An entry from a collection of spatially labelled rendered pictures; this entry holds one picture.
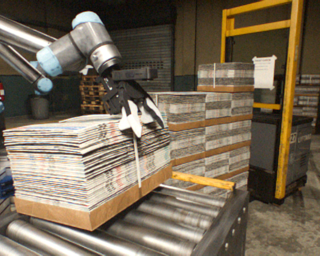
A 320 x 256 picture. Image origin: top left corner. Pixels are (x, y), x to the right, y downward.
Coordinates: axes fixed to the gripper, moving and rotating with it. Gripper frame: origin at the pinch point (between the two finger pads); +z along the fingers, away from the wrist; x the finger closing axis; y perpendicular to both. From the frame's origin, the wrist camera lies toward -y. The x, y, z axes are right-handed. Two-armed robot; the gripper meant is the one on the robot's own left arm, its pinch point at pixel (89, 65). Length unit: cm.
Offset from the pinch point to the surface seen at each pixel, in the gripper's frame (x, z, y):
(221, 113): 35, 87, 29
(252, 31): -4, 152, -36
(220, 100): 34, 86, 19
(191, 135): 40, 57, 41
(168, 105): 32, 41, 21
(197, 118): 38, 62, 30
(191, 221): 125, -11, 30
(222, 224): 132, -7, 28
